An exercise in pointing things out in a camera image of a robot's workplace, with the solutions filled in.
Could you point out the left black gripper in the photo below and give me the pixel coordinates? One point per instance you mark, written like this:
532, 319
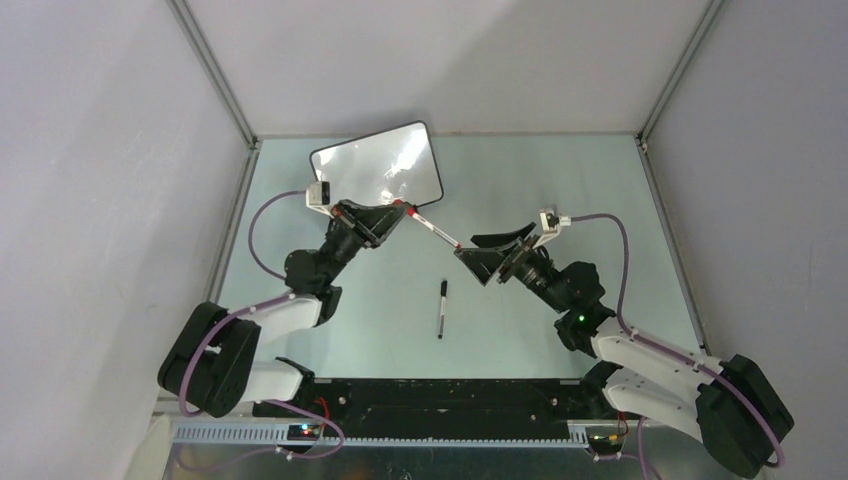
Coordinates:
369, 227

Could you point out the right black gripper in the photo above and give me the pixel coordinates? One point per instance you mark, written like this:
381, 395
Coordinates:
506, 259

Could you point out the red whiteboard marker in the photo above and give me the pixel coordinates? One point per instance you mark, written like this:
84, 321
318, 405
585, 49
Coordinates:
434, 230

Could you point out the white board black frame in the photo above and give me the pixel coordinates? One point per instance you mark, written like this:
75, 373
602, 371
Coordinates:
398, 163

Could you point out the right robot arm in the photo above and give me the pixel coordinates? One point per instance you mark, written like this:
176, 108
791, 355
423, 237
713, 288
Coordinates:
728, 406

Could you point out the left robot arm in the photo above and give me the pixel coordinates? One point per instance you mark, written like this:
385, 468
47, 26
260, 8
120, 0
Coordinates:
212, 365

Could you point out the black whiteboard marker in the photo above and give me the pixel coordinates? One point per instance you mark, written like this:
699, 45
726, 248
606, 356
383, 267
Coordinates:
442, 308

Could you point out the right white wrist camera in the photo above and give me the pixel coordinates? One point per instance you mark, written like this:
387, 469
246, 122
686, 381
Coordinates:
552, 224

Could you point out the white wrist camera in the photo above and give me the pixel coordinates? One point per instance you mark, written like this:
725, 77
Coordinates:
552, 224
318, 198

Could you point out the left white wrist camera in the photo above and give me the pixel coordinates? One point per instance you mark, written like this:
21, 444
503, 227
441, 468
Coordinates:
318, 198

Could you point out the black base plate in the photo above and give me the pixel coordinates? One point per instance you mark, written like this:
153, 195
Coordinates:
477, 409

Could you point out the aluminium frame rail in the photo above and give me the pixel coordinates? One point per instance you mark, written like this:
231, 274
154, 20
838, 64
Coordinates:
199, 43

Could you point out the grey cable duct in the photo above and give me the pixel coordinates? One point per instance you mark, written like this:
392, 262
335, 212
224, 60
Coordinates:
272, 434

